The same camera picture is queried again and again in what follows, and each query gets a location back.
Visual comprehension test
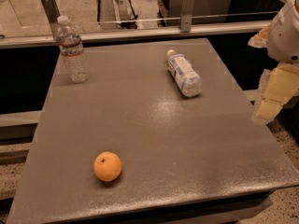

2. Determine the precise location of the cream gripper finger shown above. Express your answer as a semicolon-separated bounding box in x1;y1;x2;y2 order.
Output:
251;63;299;125
248;25;270;49

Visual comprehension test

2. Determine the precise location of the blue label plastic bottle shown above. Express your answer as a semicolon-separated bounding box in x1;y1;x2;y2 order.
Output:
167;49;203;98

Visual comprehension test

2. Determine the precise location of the clear water bottle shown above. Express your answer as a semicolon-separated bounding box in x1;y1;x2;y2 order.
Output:
56;16;90;83

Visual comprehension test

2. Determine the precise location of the orange fruit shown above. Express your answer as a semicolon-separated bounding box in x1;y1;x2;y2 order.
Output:
93;151;122;182

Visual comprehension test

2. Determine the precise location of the grey metal rail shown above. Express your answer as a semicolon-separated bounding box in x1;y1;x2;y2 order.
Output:
0;21;270;49

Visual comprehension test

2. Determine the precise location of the right grey metal bracket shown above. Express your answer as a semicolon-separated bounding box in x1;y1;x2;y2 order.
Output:
180;0;194;33

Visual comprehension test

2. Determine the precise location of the grey metal bracket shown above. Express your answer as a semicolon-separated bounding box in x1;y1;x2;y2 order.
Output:
40;0;60;36
180;0;194;33

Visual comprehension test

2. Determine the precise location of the left grey metal bracket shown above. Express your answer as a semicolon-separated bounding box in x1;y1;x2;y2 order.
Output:
40;0;60;36

